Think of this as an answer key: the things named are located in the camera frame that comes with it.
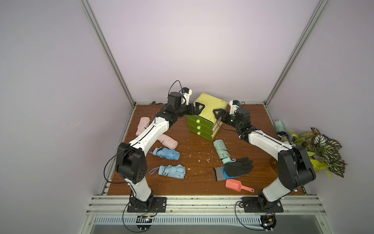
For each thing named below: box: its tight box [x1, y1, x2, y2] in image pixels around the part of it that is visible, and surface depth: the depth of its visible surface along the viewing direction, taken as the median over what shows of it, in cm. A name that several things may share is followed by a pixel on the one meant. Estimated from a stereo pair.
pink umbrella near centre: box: [157, 134, 179, 150], surface depth 96 cm
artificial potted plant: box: [280, 127, 348, 179], surface depth 68 cm
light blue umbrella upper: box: [148, 147, 181, 161], surface depth 89 cm
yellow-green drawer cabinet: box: [187, 92, 228, 141], surface depth 90 cm
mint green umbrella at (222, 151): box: [212, 138, 237, 164], surface depth 92 cm
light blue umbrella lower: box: [149, 163, 187, 179], surface depth 83 cm
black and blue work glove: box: [213, 156, 254, 182], surface depth 86 cm
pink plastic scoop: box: [224, 178, 255, 194], surface depth 79 cm
